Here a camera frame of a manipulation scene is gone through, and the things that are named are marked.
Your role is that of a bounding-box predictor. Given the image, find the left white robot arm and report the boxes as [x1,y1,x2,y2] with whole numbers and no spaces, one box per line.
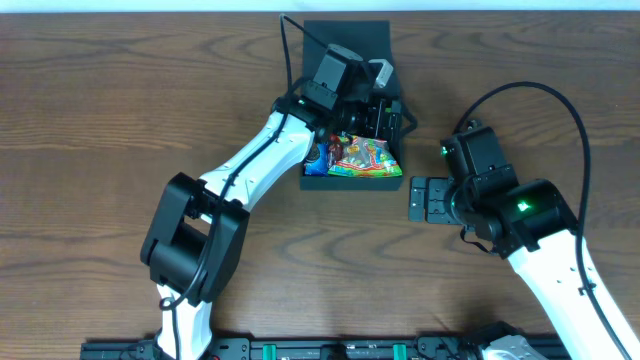
[140,44,394,359]

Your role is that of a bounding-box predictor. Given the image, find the black mounting rail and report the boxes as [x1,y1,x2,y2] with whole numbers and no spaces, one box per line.
[79,322,571,360]

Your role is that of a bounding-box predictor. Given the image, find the dark green box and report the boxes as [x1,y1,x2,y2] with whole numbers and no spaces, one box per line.
[300,20,404,191]

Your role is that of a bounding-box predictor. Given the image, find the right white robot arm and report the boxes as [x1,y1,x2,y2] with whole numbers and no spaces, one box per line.
[441,126,639,359]

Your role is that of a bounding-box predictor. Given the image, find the red snack bag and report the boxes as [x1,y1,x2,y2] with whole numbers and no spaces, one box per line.
[327,134,349,168]

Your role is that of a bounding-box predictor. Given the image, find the green gummy candy bag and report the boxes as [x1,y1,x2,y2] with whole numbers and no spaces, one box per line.
[328,135,402,178]

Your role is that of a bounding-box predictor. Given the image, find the blue Oreo cookie pack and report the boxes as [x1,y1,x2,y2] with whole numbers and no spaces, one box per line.
[304,143,329,177]

